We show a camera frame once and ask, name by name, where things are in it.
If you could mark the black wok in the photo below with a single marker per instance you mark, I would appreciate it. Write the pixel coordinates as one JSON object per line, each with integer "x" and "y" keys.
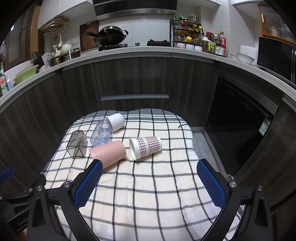
{"x": 111, "y": 34}

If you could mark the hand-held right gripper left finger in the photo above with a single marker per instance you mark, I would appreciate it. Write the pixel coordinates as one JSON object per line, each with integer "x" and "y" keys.
{"x": 89, "y": 183}

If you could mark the large white bowl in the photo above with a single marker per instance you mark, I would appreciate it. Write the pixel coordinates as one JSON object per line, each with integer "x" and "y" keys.
{"x": 245, "y": 58}

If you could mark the wooden cutting board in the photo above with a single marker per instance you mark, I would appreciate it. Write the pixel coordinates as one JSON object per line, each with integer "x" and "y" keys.
{"x": 89, "y": 40}

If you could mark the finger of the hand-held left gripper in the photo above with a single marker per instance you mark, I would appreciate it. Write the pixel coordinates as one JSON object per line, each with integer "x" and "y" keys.
{"x": 25, "y": 191}
{"x": 6, "y": 175}

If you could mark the blue and white bottle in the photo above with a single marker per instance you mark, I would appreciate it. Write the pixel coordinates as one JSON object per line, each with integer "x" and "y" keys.
{"x": 9, "y": 83}

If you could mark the black and white checkered cloth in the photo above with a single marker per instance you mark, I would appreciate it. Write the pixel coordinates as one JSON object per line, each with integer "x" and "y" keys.
{"x": 148, "y": 185}

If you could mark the green plastic basin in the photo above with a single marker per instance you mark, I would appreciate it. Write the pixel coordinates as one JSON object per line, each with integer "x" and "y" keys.
{"x": 25, "y": 75}

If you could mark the steel pot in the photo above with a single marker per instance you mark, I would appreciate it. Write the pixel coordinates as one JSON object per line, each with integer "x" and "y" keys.
{"x": 56, "y": 61}

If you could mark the white jug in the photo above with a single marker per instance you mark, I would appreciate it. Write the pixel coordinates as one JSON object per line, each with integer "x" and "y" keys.
{"x": 47, "y": 59}

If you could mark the brown glass jar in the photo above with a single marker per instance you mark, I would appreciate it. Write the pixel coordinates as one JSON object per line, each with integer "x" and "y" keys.
{"x": 75, "y": 53}

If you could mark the black range hood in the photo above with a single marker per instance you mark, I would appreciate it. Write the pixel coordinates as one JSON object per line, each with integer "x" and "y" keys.
{"x": 135, "y": 9}

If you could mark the small white bowl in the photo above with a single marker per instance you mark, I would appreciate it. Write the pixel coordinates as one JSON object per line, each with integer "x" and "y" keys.
{"x": 233, "y": 56}

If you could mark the brown checkered paper cup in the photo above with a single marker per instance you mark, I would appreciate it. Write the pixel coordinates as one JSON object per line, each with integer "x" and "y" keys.
{"x": 148, "y": 147}

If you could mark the black built-in dishwasher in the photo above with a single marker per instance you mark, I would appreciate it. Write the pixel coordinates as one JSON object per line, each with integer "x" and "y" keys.
{"x": 238, "y": 125}

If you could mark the pink cup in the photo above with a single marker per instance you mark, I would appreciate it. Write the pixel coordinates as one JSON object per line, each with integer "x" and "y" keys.
{"x": 111, "y": 151}

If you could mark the wall-mounted metal rack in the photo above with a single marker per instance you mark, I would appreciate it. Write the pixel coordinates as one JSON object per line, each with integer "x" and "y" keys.
{"x": 54, "y": 24}

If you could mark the black microwave oven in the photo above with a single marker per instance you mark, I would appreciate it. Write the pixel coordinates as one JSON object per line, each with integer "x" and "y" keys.
{"x": 275, "y": 58}

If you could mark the dish soap bottle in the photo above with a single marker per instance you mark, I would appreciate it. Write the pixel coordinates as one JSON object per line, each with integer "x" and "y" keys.
{"x": 3, "y": 84}

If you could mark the black gas stove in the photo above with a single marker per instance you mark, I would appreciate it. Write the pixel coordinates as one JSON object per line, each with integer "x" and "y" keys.
{"x": 138, "y": 45}

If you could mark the white teapot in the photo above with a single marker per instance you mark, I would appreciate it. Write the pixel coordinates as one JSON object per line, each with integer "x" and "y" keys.
{"x": 66, "y": 48}

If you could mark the white cup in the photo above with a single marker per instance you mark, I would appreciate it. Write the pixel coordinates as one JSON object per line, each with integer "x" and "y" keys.
{"x": 116, "y": 121}

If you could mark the white ladle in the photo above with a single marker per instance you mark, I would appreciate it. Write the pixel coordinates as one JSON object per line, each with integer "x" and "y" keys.
{"x": 60, "y": 41}

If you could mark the black knife block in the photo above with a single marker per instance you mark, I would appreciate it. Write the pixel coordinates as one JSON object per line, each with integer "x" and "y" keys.
{"x": 34, "y": 59}

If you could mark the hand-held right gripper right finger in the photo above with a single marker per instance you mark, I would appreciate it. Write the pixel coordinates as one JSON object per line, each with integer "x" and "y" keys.
{"x": 211, "y": 185}

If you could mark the wooden cabinet with glass door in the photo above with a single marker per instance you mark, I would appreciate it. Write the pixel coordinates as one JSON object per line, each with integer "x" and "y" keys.
{"x": 272, "y": 23}

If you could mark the grey transparent cup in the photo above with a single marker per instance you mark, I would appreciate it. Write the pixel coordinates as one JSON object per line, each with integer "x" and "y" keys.
{"x": 76, "y": 143}

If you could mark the dark soy sauce bottle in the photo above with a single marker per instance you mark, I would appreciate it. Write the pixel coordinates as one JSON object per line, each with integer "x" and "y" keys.
{"x": 220, "y": 48}

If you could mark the black spice rack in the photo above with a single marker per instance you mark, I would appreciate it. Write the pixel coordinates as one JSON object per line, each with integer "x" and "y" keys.
{"x": 185, "y": 32}

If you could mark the clear plastic cup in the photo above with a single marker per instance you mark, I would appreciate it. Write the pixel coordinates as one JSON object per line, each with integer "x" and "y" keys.
{"x": 101, "y": 134}

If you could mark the red capped jar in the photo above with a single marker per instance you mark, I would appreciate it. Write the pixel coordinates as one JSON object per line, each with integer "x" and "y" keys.
{"x": 209, "y": 36}

